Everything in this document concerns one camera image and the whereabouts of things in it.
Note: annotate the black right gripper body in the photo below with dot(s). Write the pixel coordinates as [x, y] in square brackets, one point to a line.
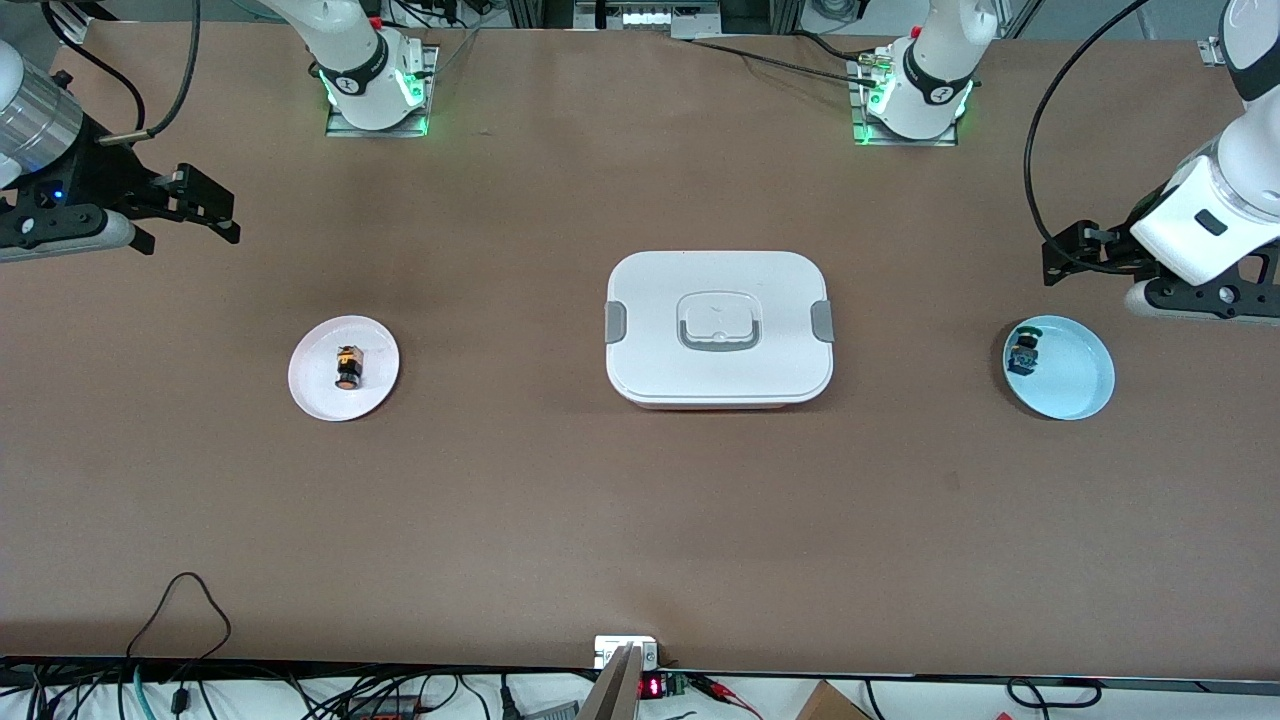
[100, 172]

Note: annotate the small white mounting box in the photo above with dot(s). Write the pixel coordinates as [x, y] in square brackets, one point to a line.
[612, 648]

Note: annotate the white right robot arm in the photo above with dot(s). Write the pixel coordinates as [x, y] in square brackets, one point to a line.
[360, 80]

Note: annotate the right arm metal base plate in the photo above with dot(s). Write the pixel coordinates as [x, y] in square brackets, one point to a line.
[420, 125]

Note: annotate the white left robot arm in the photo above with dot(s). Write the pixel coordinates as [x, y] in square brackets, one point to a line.
[930, 90]

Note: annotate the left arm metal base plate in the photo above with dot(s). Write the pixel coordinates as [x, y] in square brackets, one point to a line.
[858, 135]

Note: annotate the red LED display module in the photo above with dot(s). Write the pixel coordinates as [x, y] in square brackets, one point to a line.
[652, 687]

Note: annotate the grey electronics unit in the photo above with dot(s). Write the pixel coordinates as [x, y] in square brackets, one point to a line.
[645, 12]

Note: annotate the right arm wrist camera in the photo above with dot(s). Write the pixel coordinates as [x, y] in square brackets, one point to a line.
[70, 235]

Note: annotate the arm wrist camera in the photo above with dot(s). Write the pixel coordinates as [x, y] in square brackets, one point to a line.
[1200, 300]
[70, 235]

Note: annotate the pale pink round plate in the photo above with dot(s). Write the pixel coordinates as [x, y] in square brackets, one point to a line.
[315, 385]

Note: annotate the grey aluminium post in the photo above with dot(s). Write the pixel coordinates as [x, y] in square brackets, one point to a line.
[615, 690]

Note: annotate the red clip lead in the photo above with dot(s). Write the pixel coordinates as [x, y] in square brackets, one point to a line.
[725, 692]

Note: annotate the aluminium frame rail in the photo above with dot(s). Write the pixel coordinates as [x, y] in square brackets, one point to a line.
[75, 15]
[1213, 50]

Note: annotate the green push button switch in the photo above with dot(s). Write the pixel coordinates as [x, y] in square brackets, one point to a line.
[1024, 352]

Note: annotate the brown cardboard piece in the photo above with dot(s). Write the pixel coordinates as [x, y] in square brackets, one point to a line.
[830, 705]

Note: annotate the light blue round plate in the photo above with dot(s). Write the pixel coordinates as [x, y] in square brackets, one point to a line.
[1075, 375]

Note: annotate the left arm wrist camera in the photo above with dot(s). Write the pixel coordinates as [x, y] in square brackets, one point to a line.
[1200, 300]

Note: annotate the orange push button switch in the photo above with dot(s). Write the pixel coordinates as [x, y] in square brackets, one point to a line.
[347, 368]

